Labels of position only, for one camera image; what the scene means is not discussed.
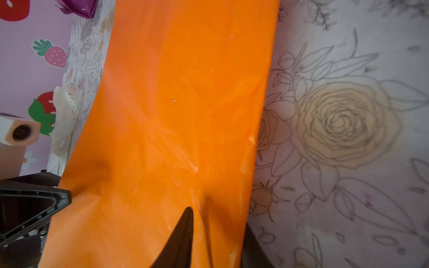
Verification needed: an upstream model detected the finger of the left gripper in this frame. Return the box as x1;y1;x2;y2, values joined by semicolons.
1;180;72;247

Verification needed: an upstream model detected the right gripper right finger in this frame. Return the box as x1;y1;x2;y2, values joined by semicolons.
240;224;273;268

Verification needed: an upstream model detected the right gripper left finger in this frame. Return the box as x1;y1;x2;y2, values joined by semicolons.
151;207;194;268

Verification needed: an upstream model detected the orange wrapping paper sheet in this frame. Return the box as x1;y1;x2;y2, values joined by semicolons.
40;1;279;268

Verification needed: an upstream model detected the white printed ribbon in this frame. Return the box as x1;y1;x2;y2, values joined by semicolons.
49;83;84;157

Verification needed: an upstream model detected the purple snack packet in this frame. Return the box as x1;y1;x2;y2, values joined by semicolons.
55;0;98;19

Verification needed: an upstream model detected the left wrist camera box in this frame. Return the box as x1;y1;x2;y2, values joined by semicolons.
1;116;41;146

